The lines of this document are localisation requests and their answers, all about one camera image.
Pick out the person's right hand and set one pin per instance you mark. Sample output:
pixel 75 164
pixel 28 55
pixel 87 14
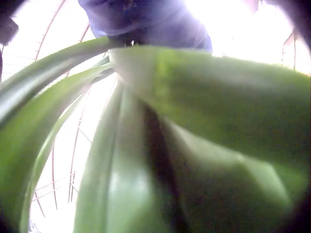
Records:
pixel 150 17

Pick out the person's right fingers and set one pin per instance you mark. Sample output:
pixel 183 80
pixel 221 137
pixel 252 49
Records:
pixel 126 34

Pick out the green long-leaved plant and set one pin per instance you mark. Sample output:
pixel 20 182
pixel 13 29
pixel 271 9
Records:
pixel 194 116

